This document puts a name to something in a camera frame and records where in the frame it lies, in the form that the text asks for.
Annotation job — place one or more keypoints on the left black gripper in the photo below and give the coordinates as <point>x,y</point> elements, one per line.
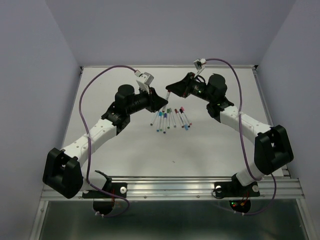
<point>155,102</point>

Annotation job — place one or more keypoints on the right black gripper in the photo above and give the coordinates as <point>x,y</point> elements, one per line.
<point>183,88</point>

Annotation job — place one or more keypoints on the light blue marker pen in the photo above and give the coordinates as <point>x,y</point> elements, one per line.
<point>159,120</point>

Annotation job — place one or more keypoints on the teal green marker pen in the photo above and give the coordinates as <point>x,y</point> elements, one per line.
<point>162,121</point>

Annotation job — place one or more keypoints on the dark green marker pen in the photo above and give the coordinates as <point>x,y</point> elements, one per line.
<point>155,116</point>

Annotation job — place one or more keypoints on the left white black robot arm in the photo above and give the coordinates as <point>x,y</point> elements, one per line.
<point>63,167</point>

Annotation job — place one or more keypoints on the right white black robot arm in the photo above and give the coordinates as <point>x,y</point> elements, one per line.
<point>272,148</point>

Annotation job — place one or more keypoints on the dark blue marker pen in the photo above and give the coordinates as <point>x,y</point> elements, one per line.
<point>164,123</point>

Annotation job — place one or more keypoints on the grey green marker pen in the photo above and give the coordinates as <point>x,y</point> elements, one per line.
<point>172,118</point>

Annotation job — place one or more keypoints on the black marker pen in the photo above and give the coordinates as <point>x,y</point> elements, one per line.
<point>187,122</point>

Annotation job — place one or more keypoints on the dark red marker pen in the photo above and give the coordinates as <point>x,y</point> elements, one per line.
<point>179,118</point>

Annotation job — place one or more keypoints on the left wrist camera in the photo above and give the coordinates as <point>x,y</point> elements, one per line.
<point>145,79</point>

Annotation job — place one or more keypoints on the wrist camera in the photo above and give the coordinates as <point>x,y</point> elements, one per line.
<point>199,63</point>
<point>145,79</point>

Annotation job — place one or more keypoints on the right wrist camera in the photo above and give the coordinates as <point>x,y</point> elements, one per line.
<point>199,63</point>

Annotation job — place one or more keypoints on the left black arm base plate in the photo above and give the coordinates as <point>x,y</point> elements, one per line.
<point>115,188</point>

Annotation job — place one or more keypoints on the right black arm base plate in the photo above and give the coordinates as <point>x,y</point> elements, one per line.
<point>230,189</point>

